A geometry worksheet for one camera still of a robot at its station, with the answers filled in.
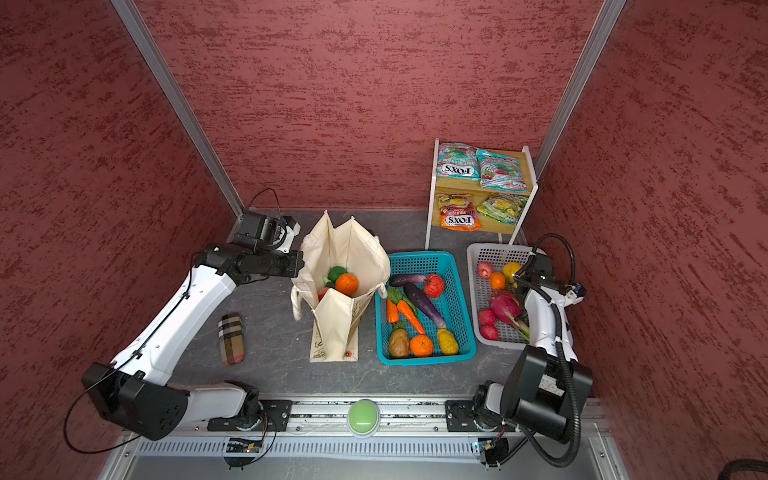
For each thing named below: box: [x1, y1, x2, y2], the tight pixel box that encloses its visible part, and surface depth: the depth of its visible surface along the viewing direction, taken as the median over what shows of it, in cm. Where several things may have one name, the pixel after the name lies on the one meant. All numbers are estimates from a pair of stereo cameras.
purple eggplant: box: [404, 283, 446, 329], surface depth 93 cm
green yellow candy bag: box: [476, 193, 529, 225], surface depth 99 cm
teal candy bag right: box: [476, 149, 529, 193], surface depth 83 cm
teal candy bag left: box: [436, 142, 481, 181], surface depth 87 cm
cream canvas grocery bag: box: [291, 210, 391, 362], surface depth 83 cm
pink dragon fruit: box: [490, 290, 530, 342], surface depth 88 cm
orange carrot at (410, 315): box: [397, 300, 425, 335], surface depth 91 cm
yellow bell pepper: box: [502, 262, 523, 283], surface depth 99 cm
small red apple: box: [477, 262, 494, 280], surface depth 100 cm
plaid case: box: [218, 313, 245, 365], surface depth 84 cm
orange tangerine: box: [410, 334, 434, 358], surface depth 83 cm
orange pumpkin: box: [335, 273, 359, 296], surface depth 92 cm
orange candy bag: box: [437, 193, 482, 232], surface depth 97 cm
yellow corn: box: [438, 328, 459, 355], surface depth 84 cm
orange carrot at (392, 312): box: [387, 299, 400, 324], surface depth 91 cm
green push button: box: [349, 399, 378, 434], surface depth 74 cm
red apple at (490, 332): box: [480, 324, 499, 341], surface depth 85 cm
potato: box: [389, 329, 409, 358], surface depth 83 cm
